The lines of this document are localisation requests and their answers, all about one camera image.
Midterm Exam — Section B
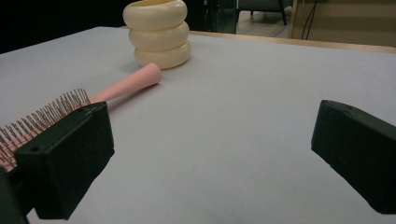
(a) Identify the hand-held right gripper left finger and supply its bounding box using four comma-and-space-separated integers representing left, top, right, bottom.
13, 101, 116, 221

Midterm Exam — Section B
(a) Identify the cream ringed holder cup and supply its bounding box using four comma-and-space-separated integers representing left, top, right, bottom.
122, 0, 192, 70

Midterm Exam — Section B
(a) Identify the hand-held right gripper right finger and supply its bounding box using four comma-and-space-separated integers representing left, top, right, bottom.
310, 99, 396, 215

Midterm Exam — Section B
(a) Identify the dark chair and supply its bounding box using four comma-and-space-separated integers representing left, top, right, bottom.
236, 0, 294, 26

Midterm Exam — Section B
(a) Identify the pink hairbrush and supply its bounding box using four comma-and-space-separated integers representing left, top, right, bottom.
0, 62, 163, 173

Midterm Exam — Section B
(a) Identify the dark metal stand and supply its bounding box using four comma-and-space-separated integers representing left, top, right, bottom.
204, 0, 238, 35

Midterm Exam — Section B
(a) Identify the black cable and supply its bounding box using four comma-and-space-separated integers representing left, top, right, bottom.
300, 0, 319, 41

